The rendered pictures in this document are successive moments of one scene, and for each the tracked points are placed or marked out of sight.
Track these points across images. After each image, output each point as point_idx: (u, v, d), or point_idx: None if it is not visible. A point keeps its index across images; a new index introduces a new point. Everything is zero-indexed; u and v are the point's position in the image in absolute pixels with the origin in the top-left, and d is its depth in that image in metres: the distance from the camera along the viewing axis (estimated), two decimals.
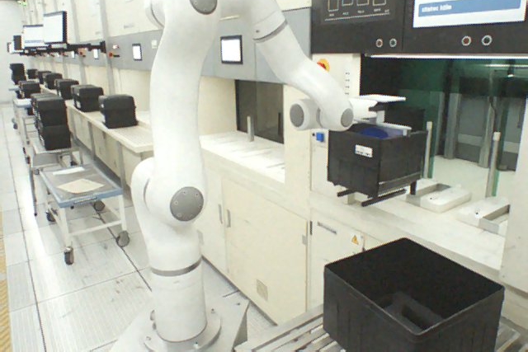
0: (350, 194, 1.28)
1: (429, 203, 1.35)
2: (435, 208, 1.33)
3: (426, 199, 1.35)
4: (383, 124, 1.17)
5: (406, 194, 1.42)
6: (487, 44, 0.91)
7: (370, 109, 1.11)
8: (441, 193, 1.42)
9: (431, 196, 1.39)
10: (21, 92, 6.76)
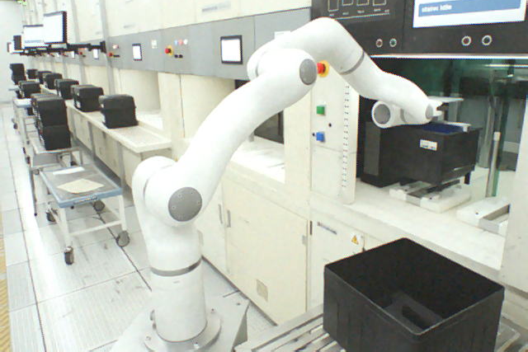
0: (410, 183, 1.44)
1: (429, 203, 1.35)
2: (435, 208, 1.33)
3: (426, 199, 1.35)
4: (444, 122, 1.34)
5: (406, 194, 1.42)
6: (487, 44, 0.91)
7: (436, 108, 1.27)
8: (441, 193, 1.42)
9: (431, 196, 1.39)
10: (21, 92, 6.76)
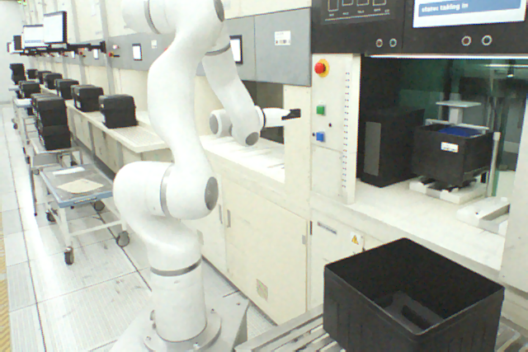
0: (430, 183, 1.53)
1: (449, 195, 1.42)
2: (454, 200, 1.40)
3: (446, 192, 1.41)
4: (462, 125, 1.42)
5: (426, 187, 1.49)
6: (487, 44, 0.91)
7: (283, 118, 1.28)
8: None
9: None
10: (21, 92, 6.76)
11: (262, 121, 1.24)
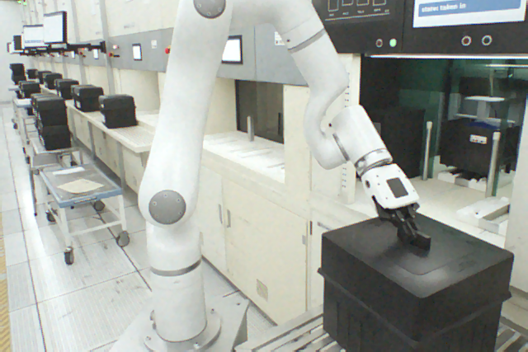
0: (458, 173, 1.64)
1: (477, 184, 1.52)
2: (483, 189, 1.51)
3: (475, 180, 1.52)
4: (489, 119, 1.53)
5: (454, 176, 1.60)
6: (487, 44, 0.91)
7: None
8: None
9: None
10: (21, 92, 6.76)
11: None
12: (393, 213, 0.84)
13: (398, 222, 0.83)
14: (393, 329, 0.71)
